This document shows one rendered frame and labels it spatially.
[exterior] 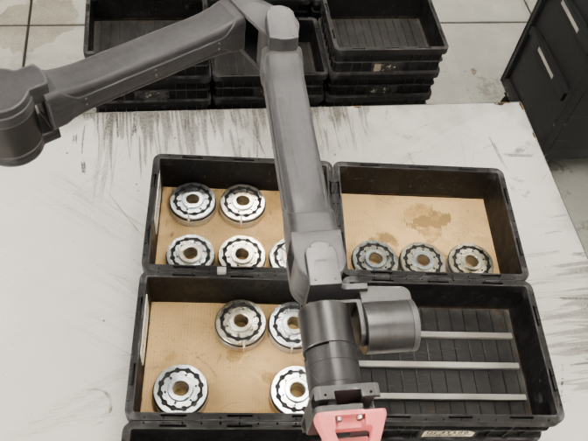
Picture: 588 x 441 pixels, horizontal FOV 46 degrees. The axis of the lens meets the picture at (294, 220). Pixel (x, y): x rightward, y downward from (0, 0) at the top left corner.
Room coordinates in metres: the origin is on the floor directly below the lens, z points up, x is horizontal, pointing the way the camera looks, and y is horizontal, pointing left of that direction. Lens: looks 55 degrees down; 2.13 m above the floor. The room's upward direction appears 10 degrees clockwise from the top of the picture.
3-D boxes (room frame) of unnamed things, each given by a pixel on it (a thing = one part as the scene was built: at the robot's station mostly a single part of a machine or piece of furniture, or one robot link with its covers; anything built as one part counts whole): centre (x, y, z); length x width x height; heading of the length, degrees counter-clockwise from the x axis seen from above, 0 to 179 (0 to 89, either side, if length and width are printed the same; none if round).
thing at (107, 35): (1.77, 0.59, 0.37); 0.40 x 0.30 x 0.45; 106
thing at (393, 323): (0.38, -0.09, 1.45); 0.12 x 0.11 x 0.09; 15
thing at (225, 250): (0.78, 0.10, 0.86); 0.10 x 0.10 x 0.01
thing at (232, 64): (1.88, 0.20, 0.31); 0.40 x 0.30 x 0.34; 106
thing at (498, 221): (0.92, -0.28, 0.87); 0.40 x 0.30 x 0.11; 100
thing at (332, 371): (0.28, -0.07, 1.45); 0.07 x 0.07 x 0.10; 15
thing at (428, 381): (0.62, -0.34, 0.87); 0.40 x 0.30 x 0.11; 100
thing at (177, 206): (0.90, 0.23, 0.86); 0.10 x 0.10 x 0.01
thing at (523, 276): (0.92, -0.28, 0.92); 0.40 x 0.30 x 0.02; 100
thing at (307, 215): (0.59, 0.01, 1.45); 0.43 x 0.06 x 0.11; 16
